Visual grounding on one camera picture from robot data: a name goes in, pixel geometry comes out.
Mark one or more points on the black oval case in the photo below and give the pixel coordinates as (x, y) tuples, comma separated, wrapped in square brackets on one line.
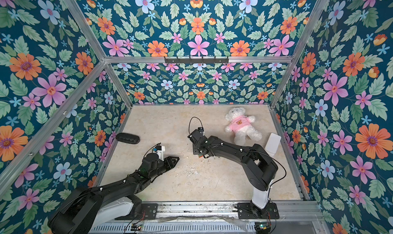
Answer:
[(128, 138)]

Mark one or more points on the white teddy bear pink shirt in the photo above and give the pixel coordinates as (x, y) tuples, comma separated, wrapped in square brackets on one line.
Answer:
[(242, 126)]

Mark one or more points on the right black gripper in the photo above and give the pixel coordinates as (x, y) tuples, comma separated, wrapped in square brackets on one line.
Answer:
[(196, 138)]

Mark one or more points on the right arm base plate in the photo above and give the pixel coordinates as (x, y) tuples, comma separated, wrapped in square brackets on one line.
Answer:
[(258, 211)]

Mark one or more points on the black hook rail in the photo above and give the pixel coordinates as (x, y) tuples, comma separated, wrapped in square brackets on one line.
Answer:
[(196, 60)]

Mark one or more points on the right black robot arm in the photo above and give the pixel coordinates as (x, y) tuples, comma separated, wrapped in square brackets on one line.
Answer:
[(259, 167)]

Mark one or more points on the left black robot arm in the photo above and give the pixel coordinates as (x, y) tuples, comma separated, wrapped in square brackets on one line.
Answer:
[(77, 213)]

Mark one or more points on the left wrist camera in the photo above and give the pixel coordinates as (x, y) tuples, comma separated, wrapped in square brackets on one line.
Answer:
[(159, 150)]

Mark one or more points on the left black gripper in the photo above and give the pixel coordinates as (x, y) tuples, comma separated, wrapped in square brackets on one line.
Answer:
[(170, 165)]

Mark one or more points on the aluminium front rail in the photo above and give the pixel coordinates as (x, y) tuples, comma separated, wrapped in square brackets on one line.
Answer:
[(218, 217)]

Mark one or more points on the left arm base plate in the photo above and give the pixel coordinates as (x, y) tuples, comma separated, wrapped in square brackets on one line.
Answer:
[(141, 211)]

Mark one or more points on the white rectangular box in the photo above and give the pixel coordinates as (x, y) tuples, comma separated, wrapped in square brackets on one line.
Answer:
[(272, 144)]

